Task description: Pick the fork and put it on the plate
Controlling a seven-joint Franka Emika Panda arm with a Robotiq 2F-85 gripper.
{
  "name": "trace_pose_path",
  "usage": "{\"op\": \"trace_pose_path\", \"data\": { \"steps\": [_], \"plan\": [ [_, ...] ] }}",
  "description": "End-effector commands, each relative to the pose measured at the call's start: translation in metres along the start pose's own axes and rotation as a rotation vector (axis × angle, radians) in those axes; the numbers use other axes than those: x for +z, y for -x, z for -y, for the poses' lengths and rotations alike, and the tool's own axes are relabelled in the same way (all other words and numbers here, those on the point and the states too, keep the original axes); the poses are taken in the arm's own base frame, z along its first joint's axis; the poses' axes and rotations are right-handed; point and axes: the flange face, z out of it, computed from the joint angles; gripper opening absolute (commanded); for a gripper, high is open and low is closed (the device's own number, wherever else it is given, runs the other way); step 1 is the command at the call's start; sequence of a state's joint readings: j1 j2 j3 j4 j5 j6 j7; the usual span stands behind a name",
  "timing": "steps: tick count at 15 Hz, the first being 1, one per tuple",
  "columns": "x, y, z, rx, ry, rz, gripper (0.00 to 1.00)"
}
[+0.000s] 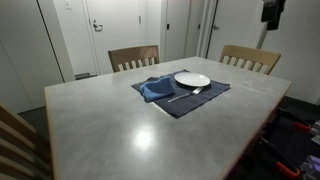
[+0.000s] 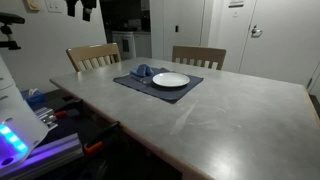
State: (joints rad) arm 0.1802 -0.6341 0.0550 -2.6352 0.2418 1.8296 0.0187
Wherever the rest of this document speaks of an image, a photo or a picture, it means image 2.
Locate silver metal fork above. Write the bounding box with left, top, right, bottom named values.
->
left=130, top=74, right=153, bottom=85

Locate white robot base blue light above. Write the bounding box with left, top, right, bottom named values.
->
left=0, top=54, right=50, bottom=176

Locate white round plate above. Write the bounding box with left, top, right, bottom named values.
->
left=152, top=72, right=191, bottom=89

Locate light wooden slat-back chair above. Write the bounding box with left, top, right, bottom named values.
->
left=65, top=42, right=122, bottom=73

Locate blue folded cloth napkin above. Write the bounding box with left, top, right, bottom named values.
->
left=129, top=63, right=155, bottom=78

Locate blue tissue box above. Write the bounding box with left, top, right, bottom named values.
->
left=20, top=87, right=47, bottom=108

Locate dark wooden slat-back chair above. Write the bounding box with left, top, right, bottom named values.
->
left=171, top=45, right=228, bottom=71

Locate dark blue fabric placemat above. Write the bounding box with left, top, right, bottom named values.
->
left=112, top=67, right=205, bottom=105

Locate orange and black clamp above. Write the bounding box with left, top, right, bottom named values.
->
left=82, top=120, right=121, bottom=155

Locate door sign plaque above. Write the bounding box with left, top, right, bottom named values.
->
left=228, top=0, right=245, bottom=9

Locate beige round wall thermostat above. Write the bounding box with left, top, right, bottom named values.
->
left=22, top=0, right=41, bottom=13

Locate black camera on mount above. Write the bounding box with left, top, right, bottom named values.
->
left=0, top=12, right=26, bottom=51

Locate red handled tool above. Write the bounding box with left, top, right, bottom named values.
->
left=53, top=107, right=82, bottom=119

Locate silver metal bracket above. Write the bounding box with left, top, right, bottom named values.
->
left=34, top=106, right=59, bottom=132

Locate aluminium extrusion rail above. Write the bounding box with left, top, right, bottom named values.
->
left=0, top=132, right=84, bottom=180

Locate silver door lever handle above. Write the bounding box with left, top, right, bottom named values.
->
left=250, top=24, right=264, bottom=38

